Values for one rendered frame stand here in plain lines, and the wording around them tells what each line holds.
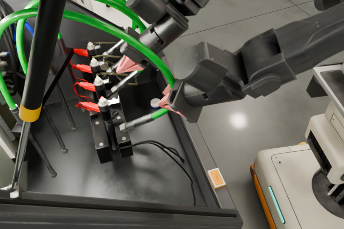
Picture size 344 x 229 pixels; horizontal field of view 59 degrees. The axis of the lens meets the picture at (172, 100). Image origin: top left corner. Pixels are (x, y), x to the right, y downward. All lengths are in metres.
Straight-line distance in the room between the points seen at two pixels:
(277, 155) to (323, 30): 1.33
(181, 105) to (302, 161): 1.29
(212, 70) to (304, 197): 1.28
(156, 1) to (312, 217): 1.30
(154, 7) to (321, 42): 0.30
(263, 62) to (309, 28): 0.08
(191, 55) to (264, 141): 1.71
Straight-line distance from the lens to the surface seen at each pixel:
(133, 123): 0.71
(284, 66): 0.46
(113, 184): 0.98
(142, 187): 0.96
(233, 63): 0.49
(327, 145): 1.21
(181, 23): 0.63
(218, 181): 0.83
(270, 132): 2.19
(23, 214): 0.46
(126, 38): 0.54
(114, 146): 0.95
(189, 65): 0.46
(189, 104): 0.57
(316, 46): 0.46
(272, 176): 1.68
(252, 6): 3.39
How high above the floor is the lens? 1.69
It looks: 48 degrees down
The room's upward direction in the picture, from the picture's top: straight up
